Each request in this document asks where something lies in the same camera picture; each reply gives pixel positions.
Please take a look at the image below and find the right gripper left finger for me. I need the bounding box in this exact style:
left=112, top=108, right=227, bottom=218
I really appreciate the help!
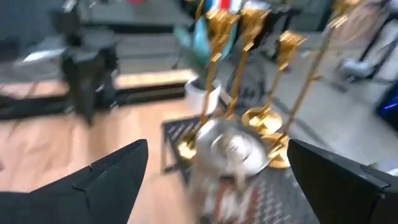
left=0, top=139, right=149, bottom=224

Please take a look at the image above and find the black perforated riser shelf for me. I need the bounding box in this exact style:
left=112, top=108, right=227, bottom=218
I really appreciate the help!
left=160, top=114, right=321, bottom=224

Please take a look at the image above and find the silver candle tin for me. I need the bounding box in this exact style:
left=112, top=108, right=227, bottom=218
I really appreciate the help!
left=188, top=116, right=271, bottom=224

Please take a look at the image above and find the tall brass candlestick holder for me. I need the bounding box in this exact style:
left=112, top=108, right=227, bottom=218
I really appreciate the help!
left=262, top=0, right=363, bottom=170

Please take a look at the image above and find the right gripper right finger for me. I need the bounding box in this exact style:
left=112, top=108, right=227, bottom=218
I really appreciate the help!
left=286, top=139, right=398, bottom=224

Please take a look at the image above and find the black aluminium table frame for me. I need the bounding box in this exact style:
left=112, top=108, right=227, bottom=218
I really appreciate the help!
left=0, top=86, right=187, bottom=122

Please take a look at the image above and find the grey standing desk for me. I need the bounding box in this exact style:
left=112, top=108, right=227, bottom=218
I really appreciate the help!
left=0, top=0, right=195, bottom=35

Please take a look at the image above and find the green plant in white pot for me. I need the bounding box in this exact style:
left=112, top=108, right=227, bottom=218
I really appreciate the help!
left=173, top=15, right=241, bottom=116

